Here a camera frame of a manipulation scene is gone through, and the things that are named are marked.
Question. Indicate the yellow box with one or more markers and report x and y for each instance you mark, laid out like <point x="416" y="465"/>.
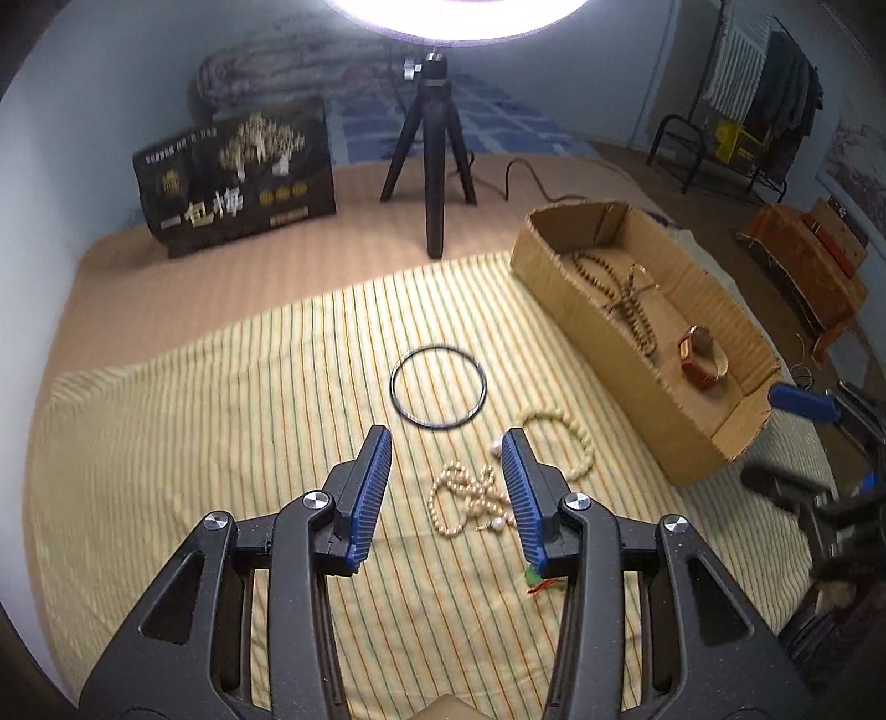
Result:
<point x="737" y="142"/>

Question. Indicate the tan bed sheet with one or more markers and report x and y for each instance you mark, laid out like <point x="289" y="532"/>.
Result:
<point x="228" y="284"/>

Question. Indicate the dark hanging clothes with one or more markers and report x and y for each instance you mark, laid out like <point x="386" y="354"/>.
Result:
<point x="789" y="86"/>

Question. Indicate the black tripod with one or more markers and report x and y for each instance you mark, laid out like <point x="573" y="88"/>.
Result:
<point x="432" y="145"/>

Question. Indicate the yellow striped cloth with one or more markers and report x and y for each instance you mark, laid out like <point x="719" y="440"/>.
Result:
<point x="242" y="429"/>

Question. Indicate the green and red charm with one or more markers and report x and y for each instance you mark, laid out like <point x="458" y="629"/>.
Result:
<point x="540" y="585"/>

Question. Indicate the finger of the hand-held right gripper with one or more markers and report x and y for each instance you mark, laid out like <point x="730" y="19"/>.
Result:
<point x="803" y="403"/>
<point x="782" y="481"/>

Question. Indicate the folded grey quilt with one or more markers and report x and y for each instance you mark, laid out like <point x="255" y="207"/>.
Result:
<point x="291" y="69"/>

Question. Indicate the blue checked blanket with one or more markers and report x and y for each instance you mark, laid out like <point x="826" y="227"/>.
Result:
<point x="498" y="118"/>

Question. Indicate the cardboard box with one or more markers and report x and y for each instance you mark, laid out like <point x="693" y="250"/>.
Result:
<point x="623" y="388"/>

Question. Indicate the wall poster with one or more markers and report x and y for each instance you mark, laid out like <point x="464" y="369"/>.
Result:
<point x="855" y="166"/>

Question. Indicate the black box with tree print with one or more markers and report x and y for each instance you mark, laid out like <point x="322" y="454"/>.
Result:
<point x="235" y="180"/>

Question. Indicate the black clothes rack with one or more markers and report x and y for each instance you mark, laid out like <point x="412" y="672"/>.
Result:
<point x="675" y="128"/>

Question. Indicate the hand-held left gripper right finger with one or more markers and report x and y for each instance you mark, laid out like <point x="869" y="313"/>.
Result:
<point x="520" y="491"/>

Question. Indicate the striped hanging cloth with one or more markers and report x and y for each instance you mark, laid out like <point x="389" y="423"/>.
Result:
<point x="744" y="59"/>

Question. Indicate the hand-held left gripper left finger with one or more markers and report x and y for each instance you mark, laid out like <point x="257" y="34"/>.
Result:
<point x="365" y="488"/>

